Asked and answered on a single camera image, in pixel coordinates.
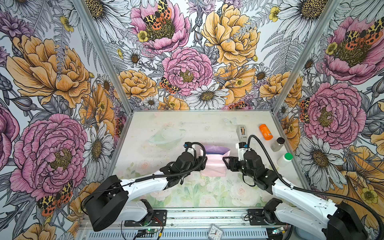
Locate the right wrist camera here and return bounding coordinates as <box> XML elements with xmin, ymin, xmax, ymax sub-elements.
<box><xmin>235</xmin><ymin>142</ymin><xmax>265</xmax><ymax>173</ymax></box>

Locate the purple wrapping paper sheet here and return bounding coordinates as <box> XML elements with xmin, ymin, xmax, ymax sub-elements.
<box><xmin>201</xmin><ymin>145</ymin><xmax>231</xmax><ymax>177</ymax></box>

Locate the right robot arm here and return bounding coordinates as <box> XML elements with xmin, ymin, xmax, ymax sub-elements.
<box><xmin>223</xmin><ymin>157</ymin><xmax>369</xmax><ymax>240</ymax></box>

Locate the small white clock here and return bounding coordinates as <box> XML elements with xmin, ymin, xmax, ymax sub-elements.
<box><xmin>208</xmin><ymin>224</ymin><xmax>224</xmax><ymax>240</ymax></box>

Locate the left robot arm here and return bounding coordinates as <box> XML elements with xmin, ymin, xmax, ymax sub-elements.
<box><xmin>81</xmin><ymin>153</ymin><xmax>207</xmax><ymax>232</ymax></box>

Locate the left black cable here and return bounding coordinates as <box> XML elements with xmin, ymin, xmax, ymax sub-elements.
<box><xmin>80</xmin><ymin>141</ymin><xmax>207</xmax><ymax>217</ymax></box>

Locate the clear bottle black cap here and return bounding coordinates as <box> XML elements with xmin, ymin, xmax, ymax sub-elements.
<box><xmin>271</xmin><ymin>137</ymin><xmax>285</xmax><ymax>152</ymax></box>

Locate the right black corrugated cable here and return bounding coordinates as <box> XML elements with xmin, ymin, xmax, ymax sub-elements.
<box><xmin>246</xmin><ymin>134</ymin><xmax>384</xmax><ymax>240</ymax></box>

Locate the white bottle green cap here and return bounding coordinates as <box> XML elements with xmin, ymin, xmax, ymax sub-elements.
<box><xmin>277</xmin><ymin>153</ymin><xmax>293</xmax><ymax>168</ymax></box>

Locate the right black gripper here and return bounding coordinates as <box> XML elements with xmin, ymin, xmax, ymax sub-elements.
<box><xmin>222</xmin><ymin>157</ymin><xmax>256</xmax><ymax>179</ymax></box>

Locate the aluminium front rail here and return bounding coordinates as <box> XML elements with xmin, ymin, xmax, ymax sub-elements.
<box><xmin>77</xmin><ymin>206</ymin><xmax>334</xmax><ymax>230</ymax></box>

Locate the orange bottle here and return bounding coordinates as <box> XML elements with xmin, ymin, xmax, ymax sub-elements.
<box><xmin>259</xmin><ymin>124</ymin><xmax>273</xmax><ymax>141</ymax></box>

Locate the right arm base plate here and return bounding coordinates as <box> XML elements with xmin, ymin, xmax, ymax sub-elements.
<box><xmin>247</xmin><ymin>209</ymin><xmax>286</xmax><ymax>226</ymax></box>

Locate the grey tape dispenser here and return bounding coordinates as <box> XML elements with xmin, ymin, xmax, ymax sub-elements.
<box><xmin>236</xmin><ymin>125</ymin><xmax>248</xmax><ymax>142</ymax></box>

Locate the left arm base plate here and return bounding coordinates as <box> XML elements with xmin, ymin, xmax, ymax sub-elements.
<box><xmin>124</xmin><ymin>210</ymin><xmax>168</xmax><ymax>227</ymax></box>

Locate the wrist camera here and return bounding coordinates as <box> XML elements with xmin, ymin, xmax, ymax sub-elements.
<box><xmin>175</xmin><ymin>142</ymin><xmax>197</xmax><ymax>172</ymax></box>
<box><xmin>235</xmin><ymin>142</ymin><xmax>265</xmax><ymax>173</ymax></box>

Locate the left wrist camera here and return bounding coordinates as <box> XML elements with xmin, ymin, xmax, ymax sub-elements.
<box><xmin>175</xmin><ymin>142</ymin><xmax>197</xmax><ymax>172</ymax></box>

